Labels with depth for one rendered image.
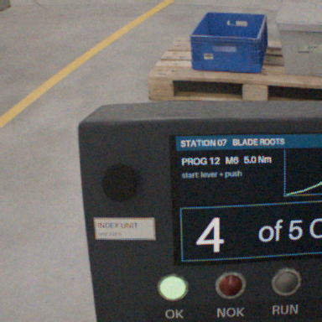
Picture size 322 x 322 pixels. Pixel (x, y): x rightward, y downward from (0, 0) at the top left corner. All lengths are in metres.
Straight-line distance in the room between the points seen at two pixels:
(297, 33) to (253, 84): 0.40
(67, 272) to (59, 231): 0.30
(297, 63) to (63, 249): 1.84
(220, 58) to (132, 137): 3.42
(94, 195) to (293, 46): 3.37
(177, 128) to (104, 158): 0.06
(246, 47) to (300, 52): 0.32
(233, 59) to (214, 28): 0.61
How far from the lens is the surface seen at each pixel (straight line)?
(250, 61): 3.96
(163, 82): 3.99
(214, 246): 0.60
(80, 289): 2.53
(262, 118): 0.58
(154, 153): 0.59
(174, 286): 0.61
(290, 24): 3.87
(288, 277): 0.61
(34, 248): 2.79
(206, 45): 3.98
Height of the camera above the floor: 1.48
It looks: 26 degrees down
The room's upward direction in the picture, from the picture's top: 4 degrees counter-clockwise
